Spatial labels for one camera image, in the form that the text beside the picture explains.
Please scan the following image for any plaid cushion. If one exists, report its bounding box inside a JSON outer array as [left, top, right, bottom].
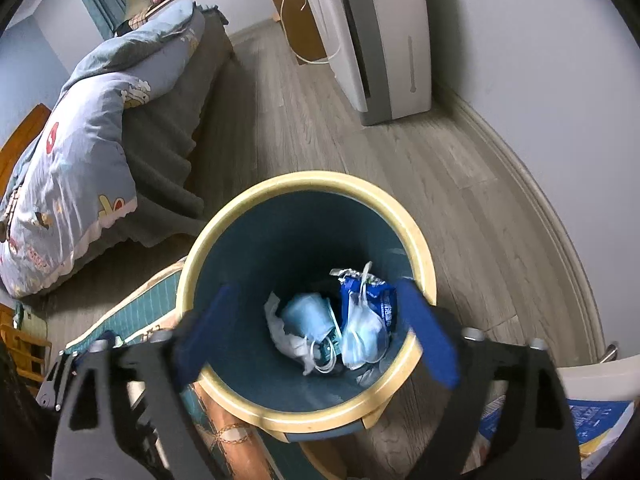
[[115, 12, 151, 36]]

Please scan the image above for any wooden bed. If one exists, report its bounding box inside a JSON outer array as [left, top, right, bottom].
[[0, 7, 236, 301]]

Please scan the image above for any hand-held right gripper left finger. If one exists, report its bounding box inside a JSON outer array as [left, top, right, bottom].
[[50, 282, 246, 480]]

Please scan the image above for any blue wet wipes packet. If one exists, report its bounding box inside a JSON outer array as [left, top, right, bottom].
[[330, 267, 401, 333]]

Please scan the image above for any wooden cabinet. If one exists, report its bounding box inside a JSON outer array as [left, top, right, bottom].
[[261, 0, 328, 67]]

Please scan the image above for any teal bin with yellow rim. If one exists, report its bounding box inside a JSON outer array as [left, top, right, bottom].
[[175, 170, 437, 443]]

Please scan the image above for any printed blue duvet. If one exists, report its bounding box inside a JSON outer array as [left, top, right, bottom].
[[0, 0, 207, 298]]

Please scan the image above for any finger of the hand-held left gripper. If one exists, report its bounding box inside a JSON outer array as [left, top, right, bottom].
[[36, 350, 78, 411]]

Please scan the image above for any patterned teal orange cushion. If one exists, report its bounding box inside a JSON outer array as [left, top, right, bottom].
[[65, 257, 351, 480]]

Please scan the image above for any white air purifier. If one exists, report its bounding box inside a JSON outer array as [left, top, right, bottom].
[[292, 0, 433, 127]]

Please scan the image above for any blue white printed carton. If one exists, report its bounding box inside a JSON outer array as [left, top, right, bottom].
[[477, 395, 636, 468]]

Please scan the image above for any white cable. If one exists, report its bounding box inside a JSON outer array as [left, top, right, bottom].
[[272, 0, 336, 66]]

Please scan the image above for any white tissue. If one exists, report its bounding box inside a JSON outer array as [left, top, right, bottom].
[[264, 291, 313, 376]]

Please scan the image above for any wooden nightstand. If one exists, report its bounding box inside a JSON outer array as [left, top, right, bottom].
[[0, 305, 53, 396]]

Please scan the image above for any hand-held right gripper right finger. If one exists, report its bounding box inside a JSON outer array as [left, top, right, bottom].
[[400, 280, 583, 480]]

